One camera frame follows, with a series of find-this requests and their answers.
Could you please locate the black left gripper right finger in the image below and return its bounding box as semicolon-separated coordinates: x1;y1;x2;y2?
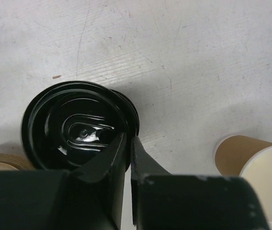
131;136;170;182

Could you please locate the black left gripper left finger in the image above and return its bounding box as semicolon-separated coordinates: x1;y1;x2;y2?
75;133;126;184

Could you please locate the black plastic cup lid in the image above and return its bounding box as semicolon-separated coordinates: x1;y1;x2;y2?
21;81;135;170

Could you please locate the brown cardboard cup carrier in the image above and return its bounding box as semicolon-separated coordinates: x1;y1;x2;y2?
0;153;35;171

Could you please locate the stack of black lids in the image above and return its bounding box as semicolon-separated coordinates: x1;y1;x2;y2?
111;89;140;136

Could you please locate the stack of brown paper cups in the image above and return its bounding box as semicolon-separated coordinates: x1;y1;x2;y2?
214;135;272;223

